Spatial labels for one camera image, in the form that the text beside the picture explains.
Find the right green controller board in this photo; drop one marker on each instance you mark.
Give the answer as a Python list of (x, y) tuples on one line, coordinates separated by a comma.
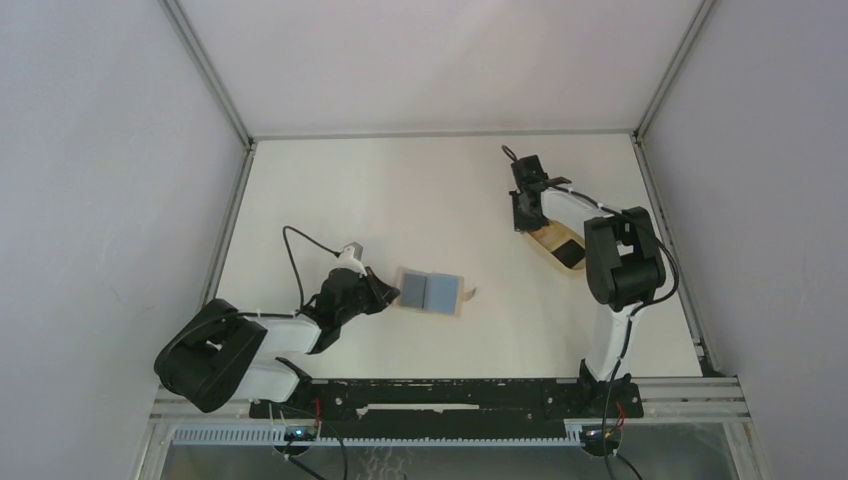
[(598, 435)]

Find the back aluminium frame rail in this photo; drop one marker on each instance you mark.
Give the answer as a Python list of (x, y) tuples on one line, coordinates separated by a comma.
[(446, 134)]

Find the green controller board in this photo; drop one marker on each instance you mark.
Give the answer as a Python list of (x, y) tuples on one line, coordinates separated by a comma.
[(598, 435), (300, 434)]

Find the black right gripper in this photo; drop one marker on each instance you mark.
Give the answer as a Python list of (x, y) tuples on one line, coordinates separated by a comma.
[(521, 224)]

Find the gold VIP card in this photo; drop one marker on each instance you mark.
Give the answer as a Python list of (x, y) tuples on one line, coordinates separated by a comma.
[(549, 237)]

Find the left aluminium frame post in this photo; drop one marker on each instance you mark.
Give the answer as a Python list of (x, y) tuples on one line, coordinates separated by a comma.
[(199, 56)]

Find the aluminium frame front rail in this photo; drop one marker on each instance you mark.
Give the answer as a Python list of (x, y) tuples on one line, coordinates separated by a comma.
[(664, 400)]

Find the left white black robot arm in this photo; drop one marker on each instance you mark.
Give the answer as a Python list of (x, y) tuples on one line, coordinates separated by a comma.
[(225, 354)]

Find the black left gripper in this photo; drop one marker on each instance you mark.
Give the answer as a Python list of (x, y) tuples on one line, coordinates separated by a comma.
[(382, 293)]

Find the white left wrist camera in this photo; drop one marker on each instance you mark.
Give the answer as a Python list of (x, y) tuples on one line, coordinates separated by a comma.
[(350, 258)]

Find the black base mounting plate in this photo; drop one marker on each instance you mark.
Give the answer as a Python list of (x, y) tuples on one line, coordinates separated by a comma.
[(455, 408)]

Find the white cable duct strip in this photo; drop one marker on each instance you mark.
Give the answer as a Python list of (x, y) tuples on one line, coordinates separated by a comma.
[(267, 435)]

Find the black card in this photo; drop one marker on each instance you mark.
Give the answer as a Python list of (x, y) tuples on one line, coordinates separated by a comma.
[(570, 254)]

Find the aluminium frame post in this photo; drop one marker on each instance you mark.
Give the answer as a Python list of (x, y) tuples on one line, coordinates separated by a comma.
[(199, 56), (674, 68)]

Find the aluminium frame rail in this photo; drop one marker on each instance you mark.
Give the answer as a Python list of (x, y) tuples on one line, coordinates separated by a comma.
[(664, 400), (446, 134)]

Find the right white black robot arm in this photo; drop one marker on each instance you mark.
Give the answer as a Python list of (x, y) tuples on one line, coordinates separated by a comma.
[(617, 251)]

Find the left green controller board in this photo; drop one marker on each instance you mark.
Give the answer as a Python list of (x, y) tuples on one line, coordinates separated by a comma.
[(300, 434)]

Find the tan wooden tray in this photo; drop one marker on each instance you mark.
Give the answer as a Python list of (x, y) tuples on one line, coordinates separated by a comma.
[(547, 255)]

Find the right aluminium frame post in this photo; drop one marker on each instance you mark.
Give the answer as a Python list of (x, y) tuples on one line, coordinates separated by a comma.
[(674, 68)]

